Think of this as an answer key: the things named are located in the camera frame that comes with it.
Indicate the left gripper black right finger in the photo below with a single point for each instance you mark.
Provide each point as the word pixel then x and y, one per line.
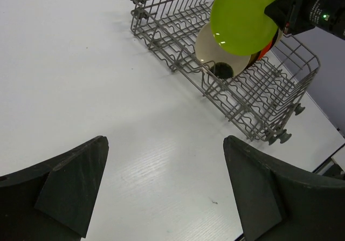
pixel 278 201

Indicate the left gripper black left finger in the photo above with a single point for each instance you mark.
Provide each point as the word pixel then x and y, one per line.
pixel 54 199

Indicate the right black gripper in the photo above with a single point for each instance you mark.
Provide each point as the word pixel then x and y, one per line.
pixel 291 16

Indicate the orange plate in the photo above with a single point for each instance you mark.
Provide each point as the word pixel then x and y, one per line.
pixel 265 50

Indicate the green plate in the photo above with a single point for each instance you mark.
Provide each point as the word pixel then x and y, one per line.
pixel 241 27

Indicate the brown yellow patterned plate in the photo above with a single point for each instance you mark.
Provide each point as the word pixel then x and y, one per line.
pixel 275 39

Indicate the cream plate with dark spot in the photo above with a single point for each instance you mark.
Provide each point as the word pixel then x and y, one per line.
pixel 221 63

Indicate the grey wire dish rack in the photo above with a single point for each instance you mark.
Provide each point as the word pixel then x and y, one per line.
pixel 261 99

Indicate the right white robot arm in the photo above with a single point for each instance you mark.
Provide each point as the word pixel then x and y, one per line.
pixel 328 15

